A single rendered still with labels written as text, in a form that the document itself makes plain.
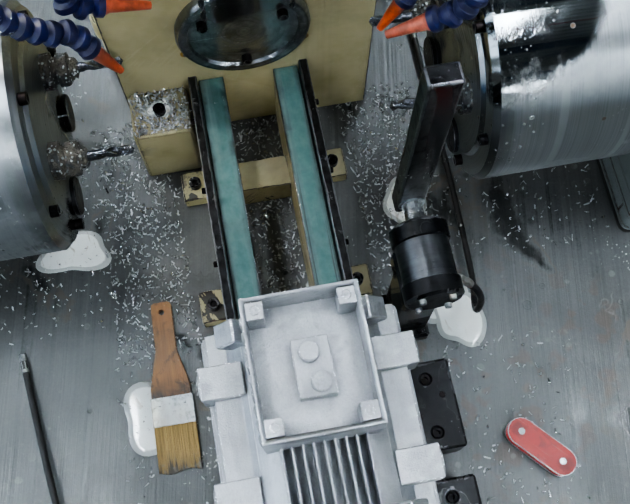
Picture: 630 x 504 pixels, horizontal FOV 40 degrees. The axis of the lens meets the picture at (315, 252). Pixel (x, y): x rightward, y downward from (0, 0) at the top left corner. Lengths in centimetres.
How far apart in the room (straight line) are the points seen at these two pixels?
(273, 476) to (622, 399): 50
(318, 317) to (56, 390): 44
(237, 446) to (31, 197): 29
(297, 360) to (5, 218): 30
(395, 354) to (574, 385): 37
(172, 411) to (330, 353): 36
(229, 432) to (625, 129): 48
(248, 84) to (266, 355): 45
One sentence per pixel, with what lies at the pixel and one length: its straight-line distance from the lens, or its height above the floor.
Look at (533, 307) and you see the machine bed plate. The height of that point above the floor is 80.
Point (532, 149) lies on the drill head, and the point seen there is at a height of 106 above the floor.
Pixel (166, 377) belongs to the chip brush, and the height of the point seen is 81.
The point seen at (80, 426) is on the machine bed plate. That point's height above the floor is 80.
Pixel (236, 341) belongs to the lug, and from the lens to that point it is 76.
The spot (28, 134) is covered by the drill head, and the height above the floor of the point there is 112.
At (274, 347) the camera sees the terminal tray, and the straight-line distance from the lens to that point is 73.
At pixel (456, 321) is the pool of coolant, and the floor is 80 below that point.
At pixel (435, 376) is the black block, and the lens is 99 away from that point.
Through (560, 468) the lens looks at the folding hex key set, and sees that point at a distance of 105.
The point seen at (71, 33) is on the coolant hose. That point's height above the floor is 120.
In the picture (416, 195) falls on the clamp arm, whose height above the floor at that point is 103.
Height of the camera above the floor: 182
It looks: 71 degrees down
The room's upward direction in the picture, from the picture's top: 2 degrees clockwise
